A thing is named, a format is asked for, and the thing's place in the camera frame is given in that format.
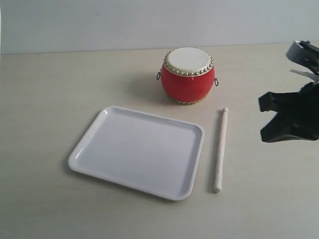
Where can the wooden drumstick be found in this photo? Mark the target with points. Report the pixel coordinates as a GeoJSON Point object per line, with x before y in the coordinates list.
{"type": "Point", "coordinates": [217, 187]}

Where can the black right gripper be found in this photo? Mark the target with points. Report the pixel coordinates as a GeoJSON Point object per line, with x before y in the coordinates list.
{"type": "Point", "coordinates": [297, 115]}

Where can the red small drum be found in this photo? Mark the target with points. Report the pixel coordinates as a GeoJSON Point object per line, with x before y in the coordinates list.
{"type": "Point", "coordinates": [187, 74]}

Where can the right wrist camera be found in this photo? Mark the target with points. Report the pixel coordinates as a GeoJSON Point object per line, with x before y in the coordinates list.
{"type": "Point", "coordinates": [305, 54]}

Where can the white plastic tray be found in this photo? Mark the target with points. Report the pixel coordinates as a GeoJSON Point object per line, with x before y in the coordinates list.
{"type": "Point", "coordinates": [150, 153]}

